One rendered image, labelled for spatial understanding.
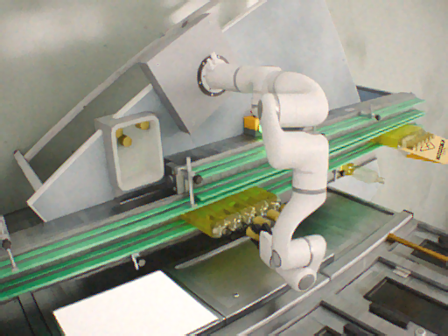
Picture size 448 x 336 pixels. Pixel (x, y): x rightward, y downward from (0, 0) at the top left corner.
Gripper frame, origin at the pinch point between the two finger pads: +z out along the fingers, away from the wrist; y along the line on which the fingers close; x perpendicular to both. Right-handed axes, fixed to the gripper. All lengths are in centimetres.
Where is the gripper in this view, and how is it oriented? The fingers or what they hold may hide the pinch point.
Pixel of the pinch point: (257, 234)
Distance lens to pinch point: 127.7
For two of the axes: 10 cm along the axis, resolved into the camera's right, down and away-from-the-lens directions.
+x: -9.2, 1.8, -3.5
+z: -3.9, -3.2, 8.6
